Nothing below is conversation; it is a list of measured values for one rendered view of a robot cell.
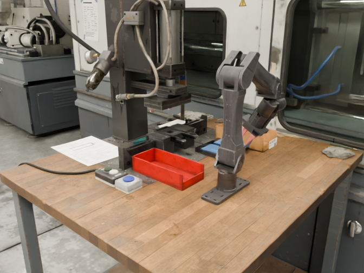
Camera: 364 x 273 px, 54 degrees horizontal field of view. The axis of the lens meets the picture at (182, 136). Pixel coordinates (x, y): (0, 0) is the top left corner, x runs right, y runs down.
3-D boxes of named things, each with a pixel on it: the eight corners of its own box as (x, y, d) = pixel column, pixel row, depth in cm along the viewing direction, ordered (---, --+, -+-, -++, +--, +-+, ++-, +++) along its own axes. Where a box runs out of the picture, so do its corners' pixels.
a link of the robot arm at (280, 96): (267, 108, 140) (270, 77, 137) (287, 111, 135) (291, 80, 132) (253, 112, 132) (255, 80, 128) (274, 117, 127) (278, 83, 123)
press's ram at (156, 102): (163, 118, 138) (162, 39, 128) (120, 106, 154) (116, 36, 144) (193, 109, 151) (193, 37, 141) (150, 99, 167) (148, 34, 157)
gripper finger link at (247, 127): (240, 135, 144) (252, 117, 138) (253, 146, 141) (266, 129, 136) (232, 139, 138) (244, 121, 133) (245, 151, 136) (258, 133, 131)
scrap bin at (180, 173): (182, 191, 119) (182, 175, 117) (132, 170, 134) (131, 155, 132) (203, 179, 128) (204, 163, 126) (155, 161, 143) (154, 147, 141)
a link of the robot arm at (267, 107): (261, 108, 136) (270, 93, 132) (272, 117, 134) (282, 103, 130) (252, 110, 131) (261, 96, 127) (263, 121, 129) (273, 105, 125)
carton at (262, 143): (262, 154, 152) (264, 137, 149) (215, 141, 167) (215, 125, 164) (276, 146, 161) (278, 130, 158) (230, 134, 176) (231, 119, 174)
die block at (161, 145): (163, 158, 145) (163, 141, 143) (146, 152, 151) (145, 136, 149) (194, 145, 159) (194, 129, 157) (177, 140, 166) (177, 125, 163)
